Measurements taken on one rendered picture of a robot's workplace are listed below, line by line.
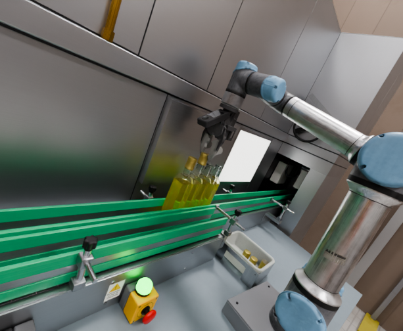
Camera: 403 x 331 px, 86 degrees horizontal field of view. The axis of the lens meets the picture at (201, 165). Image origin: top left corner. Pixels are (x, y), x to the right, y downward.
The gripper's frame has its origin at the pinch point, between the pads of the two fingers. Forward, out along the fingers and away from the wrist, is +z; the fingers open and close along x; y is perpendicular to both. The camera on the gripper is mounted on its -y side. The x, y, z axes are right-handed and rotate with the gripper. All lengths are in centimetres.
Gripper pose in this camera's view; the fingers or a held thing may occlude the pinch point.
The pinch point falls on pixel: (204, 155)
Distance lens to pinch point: 81.6
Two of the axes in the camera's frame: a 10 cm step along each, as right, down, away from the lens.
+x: -6.7, -4.6, 5.9
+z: -3.9, 8.9, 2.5
